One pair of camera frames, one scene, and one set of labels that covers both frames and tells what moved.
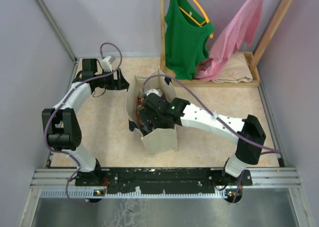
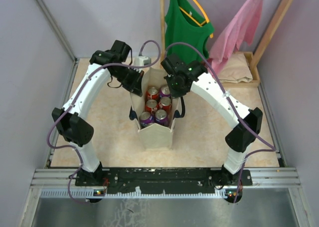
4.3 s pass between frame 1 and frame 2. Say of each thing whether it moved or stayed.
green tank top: stayed
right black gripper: moved
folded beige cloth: stayed
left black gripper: moved
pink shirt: stayed
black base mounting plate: stayed
